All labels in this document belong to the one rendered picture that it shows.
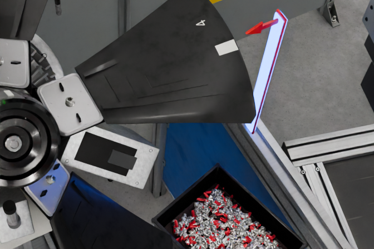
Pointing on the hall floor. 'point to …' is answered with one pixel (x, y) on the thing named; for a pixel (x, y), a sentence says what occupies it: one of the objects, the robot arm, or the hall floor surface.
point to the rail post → (156, 183)
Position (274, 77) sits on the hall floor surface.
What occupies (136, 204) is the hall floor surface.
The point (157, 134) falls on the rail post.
